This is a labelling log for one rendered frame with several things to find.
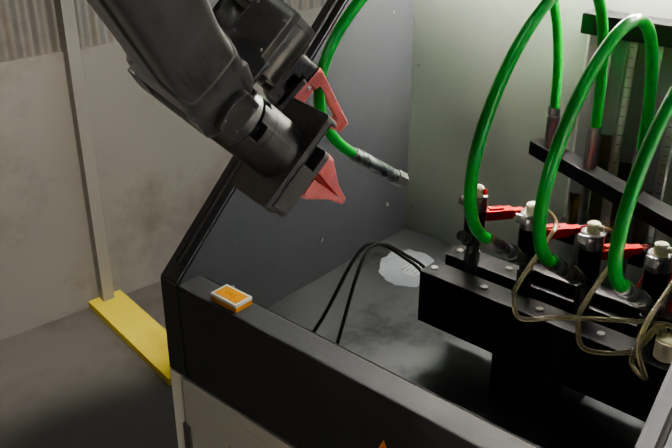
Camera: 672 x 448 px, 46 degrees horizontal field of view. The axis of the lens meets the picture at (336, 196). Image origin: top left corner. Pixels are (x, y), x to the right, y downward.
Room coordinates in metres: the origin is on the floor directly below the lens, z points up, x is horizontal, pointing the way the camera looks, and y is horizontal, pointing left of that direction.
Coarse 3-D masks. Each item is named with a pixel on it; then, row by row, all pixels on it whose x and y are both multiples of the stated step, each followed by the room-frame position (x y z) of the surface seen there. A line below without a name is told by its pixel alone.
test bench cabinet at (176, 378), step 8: (176, 376) 0.96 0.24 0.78; (176, 384) 0.96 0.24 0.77; (176, 392) 0.97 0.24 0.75; (176, 400) 0.97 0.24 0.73; (184, 400) 0.96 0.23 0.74; (176, 408) 0.97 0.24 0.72; (184, 408) 0.96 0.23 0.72; (176, 416) 0.97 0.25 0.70; (184, 416) 0.96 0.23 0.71; (176, 424) 0.97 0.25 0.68; (184, 440) 0.96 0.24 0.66
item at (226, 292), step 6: (222, 288) 0.92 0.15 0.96; (228, 288) 0.92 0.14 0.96; (222, 294) 0.90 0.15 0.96; (228, 294) 0.90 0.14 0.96; (234, 294) 0.90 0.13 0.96; (240, 294) 0.90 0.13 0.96; (216, 300) 0.90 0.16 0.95; (234, 300) 0.89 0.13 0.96; (240, 300) 0.89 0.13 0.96; (228, 306) 0.89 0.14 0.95; (240, 306) 0.88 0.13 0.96; (246, 306) 0.89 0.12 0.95
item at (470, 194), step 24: (552, 0) 0.87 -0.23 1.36; (600, 0) 0.97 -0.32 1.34; (528, 24) 0.84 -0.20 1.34; (600, 24) 0.98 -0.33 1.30; (504, 72) 0.80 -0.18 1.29; (600, 72) 1.00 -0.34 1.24; (600, 96) 1.00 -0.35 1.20; (480, 120) 0.78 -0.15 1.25; (600, 120) 1.00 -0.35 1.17; (480, 144) 0.77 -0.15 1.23; (480, 240) 0.79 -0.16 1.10; (504, 240) 0.83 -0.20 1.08
